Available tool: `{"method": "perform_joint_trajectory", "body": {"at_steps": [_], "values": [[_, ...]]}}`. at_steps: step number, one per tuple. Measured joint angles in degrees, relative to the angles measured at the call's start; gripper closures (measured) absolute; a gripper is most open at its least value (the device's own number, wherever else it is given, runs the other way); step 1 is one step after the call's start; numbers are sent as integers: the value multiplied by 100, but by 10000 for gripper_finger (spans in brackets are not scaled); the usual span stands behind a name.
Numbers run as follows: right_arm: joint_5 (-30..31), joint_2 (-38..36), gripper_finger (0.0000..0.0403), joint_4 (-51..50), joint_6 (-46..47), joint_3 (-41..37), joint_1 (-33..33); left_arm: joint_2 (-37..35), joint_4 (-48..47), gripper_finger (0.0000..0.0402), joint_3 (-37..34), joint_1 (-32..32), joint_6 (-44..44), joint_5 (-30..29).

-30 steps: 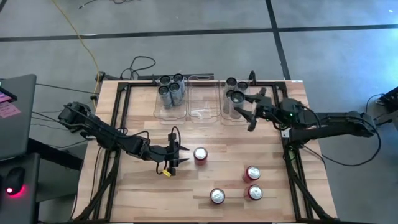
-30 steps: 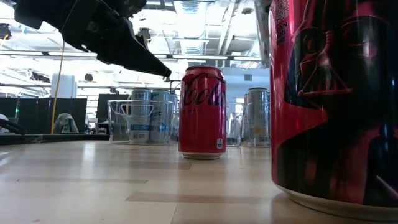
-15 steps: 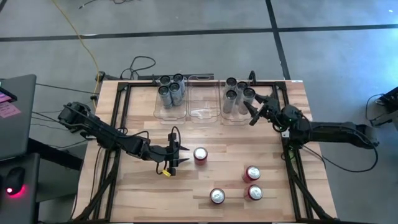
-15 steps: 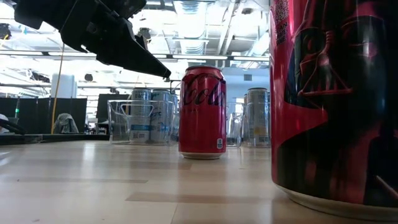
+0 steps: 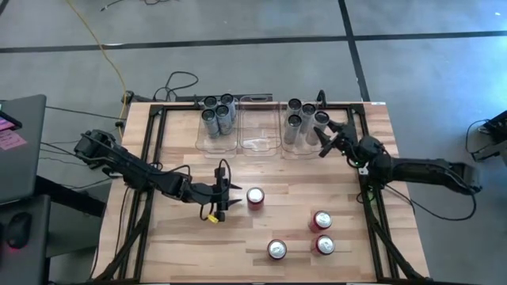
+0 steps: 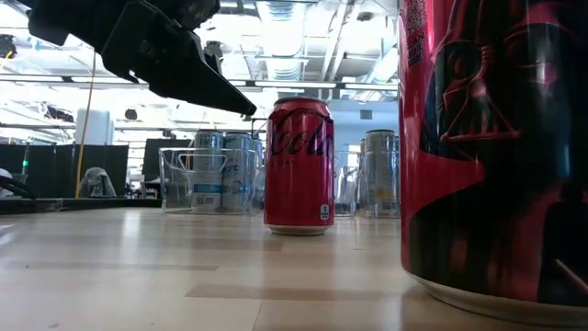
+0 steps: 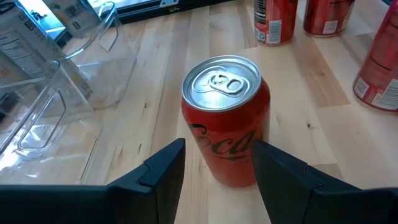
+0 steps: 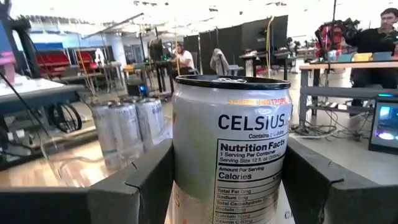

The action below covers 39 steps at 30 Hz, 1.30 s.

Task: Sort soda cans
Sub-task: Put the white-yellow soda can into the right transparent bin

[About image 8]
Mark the monitor with pink screen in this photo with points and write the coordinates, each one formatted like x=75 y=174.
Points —
x=6 y=62

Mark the yellow plastic container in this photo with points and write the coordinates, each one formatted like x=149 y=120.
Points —
x=362 y=57

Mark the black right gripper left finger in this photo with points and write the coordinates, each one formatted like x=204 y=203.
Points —
x=124 y=199

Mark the grey side desk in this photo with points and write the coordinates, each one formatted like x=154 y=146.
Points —
x=37 y=93

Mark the chair with grey jacket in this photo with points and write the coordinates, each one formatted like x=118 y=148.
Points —
x=219 y=60

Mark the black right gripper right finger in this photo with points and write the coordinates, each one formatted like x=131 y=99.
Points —
x=326 y=202

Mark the black desk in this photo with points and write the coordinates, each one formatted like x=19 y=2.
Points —
x=273 y=56

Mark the laptop with lit screen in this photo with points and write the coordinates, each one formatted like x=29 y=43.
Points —
x=385 y=124

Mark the person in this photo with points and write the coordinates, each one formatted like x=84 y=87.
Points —
x=186 y=59
x=373 y=40

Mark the teal plastic container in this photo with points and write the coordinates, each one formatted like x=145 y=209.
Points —
x=345 y=58
x=382 y=56

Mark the red black bag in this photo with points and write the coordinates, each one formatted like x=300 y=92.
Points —
x=329 y=37

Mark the black computer tower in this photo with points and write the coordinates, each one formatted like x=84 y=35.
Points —
x=136 y=88

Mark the wooden top grey-frame table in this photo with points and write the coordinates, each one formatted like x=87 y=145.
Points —
x=342 y=65

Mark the white blue Celsius can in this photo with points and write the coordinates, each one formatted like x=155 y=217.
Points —
x=127 y=130
x=104 y=137
x=150 y=121

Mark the red storage rack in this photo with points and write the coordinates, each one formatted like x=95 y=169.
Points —
x=53 y=60

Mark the black partition panels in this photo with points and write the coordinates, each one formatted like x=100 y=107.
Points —
x=233 y=40

